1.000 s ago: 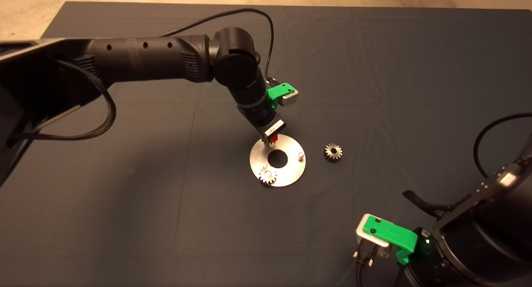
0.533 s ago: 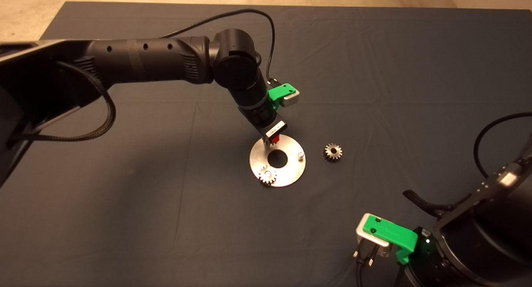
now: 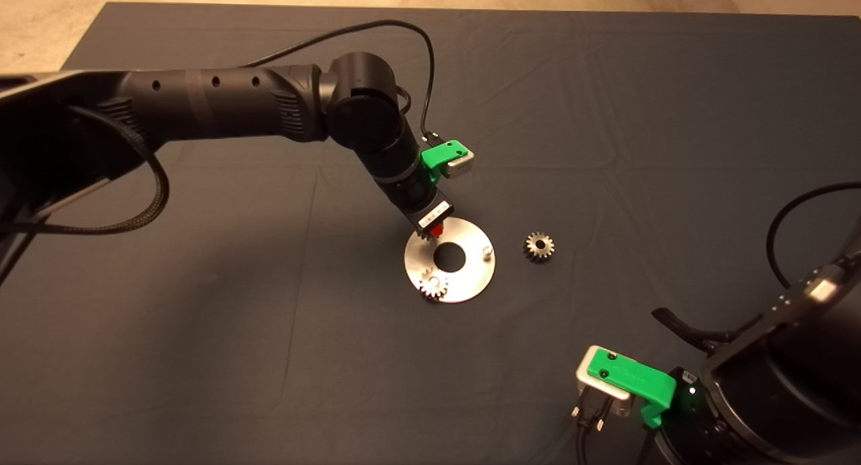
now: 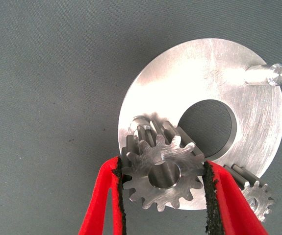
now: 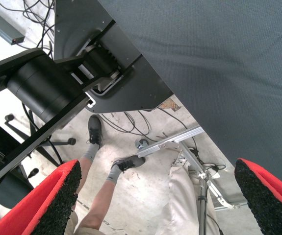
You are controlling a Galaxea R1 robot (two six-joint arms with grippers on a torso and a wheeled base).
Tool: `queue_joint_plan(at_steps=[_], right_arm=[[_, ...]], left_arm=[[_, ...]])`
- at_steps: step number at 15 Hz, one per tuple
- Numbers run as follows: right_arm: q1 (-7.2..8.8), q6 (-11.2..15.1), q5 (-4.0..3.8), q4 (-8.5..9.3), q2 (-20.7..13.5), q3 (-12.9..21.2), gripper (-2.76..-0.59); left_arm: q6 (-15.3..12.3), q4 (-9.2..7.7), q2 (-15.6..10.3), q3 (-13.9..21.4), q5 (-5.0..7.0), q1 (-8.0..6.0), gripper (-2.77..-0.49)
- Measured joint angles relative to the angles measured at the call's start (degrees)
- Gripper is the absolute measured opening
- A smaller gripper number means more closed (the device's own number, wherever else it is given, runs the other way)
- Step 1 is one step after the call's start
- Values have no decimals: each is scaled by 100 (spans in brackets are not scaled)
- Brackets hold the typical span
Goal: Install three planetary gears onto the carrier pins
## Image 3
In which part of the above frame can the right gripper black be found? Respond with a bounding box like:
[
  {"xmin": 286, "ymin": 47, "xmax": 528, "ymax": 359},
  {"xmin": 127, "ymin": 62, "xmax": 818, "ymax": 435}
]
[{"xmin": 656, "ymin": 369, "xmax": 734, "ymax": 465}]

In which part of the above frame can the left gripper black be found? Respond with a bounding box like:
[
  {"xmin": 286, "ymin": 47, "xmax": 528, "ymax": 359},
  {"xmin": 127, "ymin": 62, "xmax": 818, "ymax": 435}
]
[{"xmin": 380, "ymin": 172, "xmax": 455, "ymax": 240}]

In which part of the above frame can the silver steel planetary gear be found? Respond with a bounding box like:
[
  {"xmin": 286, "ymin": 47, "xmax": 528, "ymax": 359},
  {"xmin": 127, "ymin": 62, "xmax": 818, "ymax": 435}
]
[{"xmin": 418, "ymin": 269, "xmax": 450, "ymax": 302}]

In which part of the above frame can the dark steel planetary gear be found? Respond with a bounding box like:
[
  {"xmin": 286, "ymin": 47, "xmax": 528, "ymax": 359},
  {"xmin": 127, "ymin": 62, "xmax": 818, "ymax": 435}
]
[{"xmin": 523, "ymin": 232, "xmax": 555, "ymax": 264}]

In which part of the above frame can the round metal carrier plate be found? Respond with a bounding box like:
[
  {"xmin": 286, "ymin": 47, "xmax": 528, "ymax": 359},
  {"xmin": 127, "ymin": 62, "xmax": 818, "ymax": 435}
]
[{"xmin": 403, "ymin": 217, "xmax": 496, "ymax": 304}]

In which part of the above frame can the dark grey table cloth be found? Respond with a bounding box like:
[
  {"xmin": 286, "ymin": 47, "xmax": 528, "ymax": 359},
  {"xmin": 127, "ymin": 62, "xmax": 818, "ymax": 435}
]
[{"xmin": 0, "ymin": 1, "xmax": 861, "ymax": 465}]

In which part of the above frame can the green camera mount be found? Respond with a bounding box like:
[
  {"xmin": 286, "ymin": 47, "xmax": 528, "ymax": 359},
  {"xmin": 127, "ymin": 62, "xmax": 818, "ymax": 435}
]
[
  {"xmin": 421, "ymin": 140, "xmax": 466, "ymax": 182},
  {"xmin": 587, "ymin": 351, "xmax": 677, "ymax": 429}
]

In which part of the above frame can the small silver camera box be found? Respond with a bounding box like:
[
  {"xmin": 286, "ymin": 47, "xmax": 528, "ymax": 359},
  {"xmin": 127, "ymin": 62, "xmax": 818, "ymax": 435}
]
[
  {"xmin": 444, "ymin": 145, "xmax": 475, "ymax": 180},
  {"xmin": 575, "ymin": 345, "xmax": 634, "ymax": 419}
]

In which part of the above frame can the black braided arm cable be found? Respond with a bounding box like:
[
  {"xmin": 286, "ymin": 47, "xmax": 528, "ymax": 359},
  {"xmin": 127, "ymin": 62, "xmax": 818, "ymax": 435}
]
[
  {"xmin": 0, "ymin": 105, "xmax": 169, "ymax": 236},
  {"xmin": 651, "ymin": 307, "xmax": 741, "ymax": 355}
]

